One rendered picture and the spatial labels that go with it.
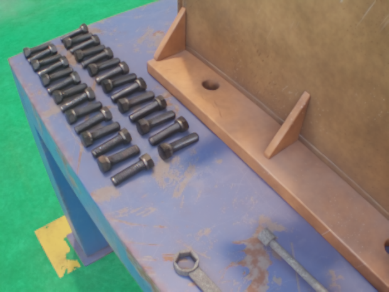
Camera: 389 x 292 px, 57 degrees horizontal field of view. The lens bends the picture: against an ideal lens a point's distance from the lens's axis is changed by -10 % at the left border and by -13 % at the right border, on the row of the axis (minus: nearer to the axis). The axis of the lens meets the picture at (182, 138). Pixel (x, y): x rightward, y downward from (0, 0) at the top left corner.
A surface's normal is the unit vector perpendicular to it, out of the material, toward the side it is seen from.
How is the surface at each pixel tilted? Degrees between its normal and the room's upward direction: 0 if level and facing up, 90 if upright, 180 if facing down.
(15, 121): 0
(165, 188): 0
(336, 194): 0
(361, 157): 90
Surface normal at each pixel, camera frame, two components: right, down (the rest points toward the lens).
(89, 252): 0.59, 0.59
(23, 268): 0.00, -0.68
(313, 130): -0.81, 0.43
